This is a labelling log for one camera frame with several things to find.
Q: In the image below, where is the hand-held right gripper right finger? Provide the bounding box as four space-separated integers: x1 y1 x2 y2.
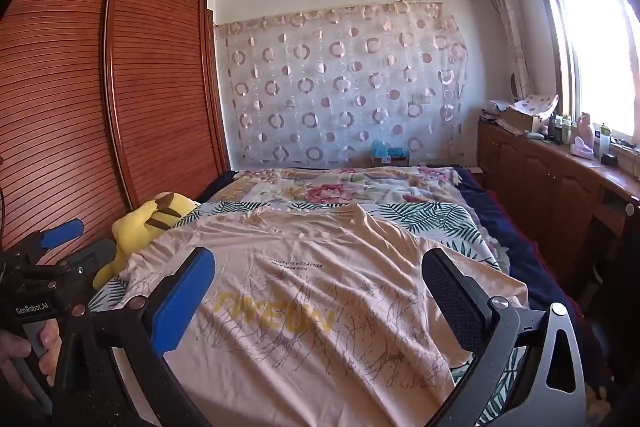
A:
423 248 587 427

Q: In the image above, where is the person's left hand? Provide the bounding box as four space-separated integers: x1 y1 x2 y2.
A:
0 321 62 390

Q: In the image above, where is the wooden framed window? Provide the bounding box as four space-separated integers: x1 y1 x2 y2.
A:
524 0 640 154

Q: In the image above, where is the blue tissue pack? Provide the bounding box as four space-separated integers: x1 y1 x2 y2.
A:
370 140 409 160

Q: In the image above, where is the open cardboard box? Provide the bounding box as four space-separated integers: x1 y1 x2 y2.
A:
499 107 545 136

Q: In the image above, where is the sheer circle pattern curtain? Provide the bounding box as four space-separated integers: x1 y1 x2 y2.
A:
213 0 472 168

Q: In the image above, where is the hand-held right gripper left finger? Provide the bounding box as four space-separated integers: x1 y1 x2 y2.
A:
54 247 217 427

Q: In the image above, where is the pale pink printed t-shirt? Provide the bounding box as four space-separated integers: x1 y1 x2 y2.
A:
120 204 529 409

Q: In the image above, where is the yellow plush toy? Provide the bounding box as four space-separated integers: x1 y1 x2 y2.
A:
92 192 199 291

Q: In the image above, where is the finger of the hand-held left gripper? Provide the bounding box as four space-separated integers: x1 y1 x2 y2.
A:
47 239 118 293
0 219 86 273

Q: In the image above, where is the brown wooden sideboard cabinet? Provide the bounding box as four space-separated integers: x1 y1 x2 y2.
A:
477 117 640 295

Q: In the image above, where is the green leaf print bedspread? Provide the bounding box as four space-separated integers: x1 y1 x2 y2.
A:
89 198 532 427

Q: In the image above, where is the pink floral blanket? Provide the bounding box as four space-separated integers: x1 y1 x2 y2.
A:
200 166 469 216

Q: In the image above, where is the white floral window curtain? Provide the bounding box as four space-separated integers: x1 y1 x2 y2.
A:
482 0 532 98

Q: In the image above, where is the dark blue blanket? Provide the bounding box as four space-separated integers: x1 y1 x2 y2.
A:
194 164 603 360

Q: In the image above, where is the pink plastic container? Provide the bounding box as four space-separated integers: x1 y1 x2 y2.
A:
572 114 597 158

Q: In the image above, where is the brown slatted wooden wardrobe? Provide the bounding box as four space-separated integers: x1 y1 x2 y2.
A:
0 0 237 273

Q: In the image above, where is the pink dotted paper sheet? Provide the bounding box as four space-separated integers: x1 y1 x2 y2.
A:
514 94 560 118

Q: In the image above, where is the stack of books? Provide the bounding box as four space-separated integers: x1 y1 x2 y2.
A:
481 99 512 124

